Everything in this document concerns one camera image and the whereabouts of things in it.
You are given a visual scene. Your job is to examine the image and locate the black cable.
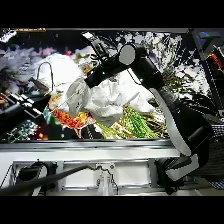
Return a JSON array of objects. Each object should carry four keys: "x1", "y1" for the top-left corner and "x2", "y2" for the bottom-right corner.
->
[{"x1": 89, "y1": 164, "x2": 120, "y2": 190}]

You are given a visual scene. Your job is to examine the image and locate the grey clothes hanger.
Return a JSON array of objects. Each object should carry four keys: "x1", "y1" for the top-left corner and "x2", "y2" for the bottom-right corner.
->
[{"x1": 29, "y1": 61, "x2": 88, "y2": 113}]

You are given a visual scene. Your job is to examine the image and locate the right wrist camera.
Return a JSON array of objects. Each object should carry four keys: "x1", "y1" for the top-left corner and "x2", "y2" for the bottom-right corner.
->
[{"x1": 79, "y1": 31, "x2": 112, "y2": 63}]

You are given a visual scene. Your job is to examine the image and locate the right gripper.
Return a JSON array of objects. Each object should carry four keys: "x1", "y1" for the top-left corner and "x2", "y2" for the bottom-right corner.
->
[{"x1": 84, "y1": 63, "x2": 114, "y2": 90}]

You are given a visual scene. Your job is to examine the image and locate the white long-sleeved shirt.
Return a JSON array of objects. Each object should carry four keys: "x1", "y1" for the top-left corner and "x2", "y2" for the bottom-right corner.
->
[{"x1": 57, "y1": 70, "x2": 156, "y2": 128}]

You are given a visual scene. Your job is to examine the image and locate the checked shirt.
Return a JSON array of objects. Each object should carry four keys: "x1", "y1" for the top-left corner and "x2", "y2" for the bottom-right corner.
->
[{"x1": 207, "y1": 123, "x2": 224, "y2": 191}]

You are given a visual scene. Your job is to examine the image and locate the silver frame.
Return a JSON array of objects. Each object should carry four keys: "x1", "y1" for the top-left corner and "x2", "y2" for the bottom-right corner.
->
[{"x1": 0, "y1": 138, "x2": 214, "y2": 197}]

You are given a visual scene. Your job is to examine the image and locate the black garment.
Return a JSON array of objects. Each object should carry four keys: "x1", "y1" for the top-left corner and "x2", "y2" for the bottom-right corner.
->
[{"x1": 186, "y1": 93, "x2": 224, "y2": 125}]

